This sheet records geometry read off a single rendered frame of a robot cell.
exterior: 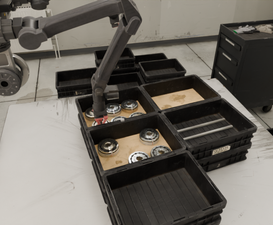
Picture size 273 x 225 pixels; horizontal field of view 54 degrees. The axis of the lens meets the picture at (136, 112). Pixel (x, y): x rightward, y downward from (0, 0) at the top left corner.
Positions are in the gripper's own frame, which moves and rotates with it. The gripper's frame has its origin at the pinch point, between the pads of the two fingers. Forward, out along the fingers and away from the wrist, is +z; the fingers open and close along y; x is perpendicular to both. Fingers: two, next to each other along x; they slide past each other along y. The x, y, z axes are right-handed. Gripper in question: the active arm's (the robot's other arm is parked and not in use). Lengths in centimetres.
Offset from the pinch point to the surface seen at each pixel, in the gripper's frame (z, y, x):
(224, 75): 40, 101, -138
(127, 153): 5.9, -20.0, -9.6
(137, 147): 5.8, -17.4, -15.7
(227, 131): 5, -18, -66
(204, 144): -4, -33, -43
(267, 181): 19, -44, -76
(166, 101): 4.7, 17.8, -43.8
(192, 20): 42, 292, -189
